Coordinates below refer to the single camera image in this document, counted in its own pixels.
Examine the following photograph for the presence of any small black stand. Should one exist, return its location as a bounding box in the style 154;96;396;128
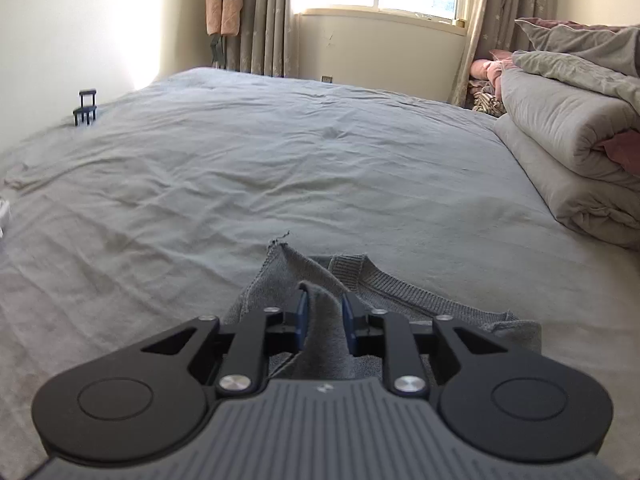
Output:
73;89;97;126

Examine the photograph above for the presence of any grey patterned curtain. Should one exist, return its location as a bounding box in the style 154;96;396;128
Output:
450;0;563;108
222;0;301;78

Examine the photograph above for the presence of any striped brown cloth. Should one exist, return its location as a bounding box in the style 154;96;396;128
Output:
472;91;506;118

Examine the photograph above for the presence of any grey knit sweater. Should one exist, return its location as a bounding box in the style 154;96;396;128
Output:
220;230;543;381

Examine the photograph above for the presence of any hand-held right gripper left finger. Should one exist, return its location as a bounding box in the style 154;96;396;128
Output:
140;294;308;396

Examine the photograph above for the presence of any folded grey quilt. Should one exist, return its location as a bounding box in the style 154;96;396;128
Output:
494;50;640;251

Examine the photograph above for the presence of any pink cloth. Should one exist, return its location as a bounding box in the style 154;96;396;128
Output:
470;50;516;96

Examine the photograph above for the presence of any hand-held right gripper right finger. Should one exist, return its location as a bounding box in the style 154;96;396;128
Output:
340;294;503;396

